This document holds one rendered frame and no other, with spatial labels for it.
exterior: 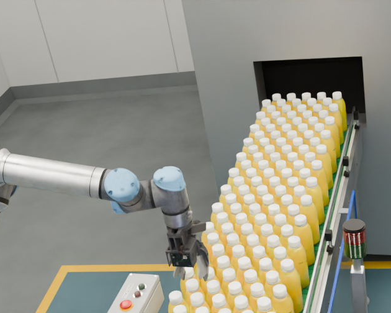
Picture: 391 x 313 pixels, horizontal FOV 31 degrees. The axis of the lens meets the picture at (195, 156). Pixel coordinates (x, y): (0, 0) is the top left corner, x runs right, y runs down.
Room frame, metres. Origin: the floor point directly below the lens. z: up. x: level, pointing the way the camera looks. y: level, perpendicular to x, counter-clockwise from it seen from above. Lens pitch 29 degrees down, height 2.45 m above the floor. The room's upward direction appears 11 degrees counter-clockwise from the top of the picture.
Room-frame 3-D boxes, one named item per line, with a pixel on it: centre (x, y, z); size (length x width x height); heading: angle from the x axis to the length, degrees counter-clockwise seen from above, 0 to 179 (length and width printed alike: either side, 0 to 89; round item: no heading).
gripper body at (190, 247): (1.55, 0.08, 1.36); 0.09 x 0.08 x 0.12; 157
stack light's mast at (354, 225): (1.60, -0.40, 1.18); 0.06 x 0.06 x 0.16
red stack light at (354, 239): (1.60, -0.40, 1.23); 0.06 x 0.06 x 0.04
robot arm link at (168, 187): (1.56, 0.08, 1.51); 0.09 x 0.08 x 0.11; 87
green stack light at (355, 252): (1.60, -0.40, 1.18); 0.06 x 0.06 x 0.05
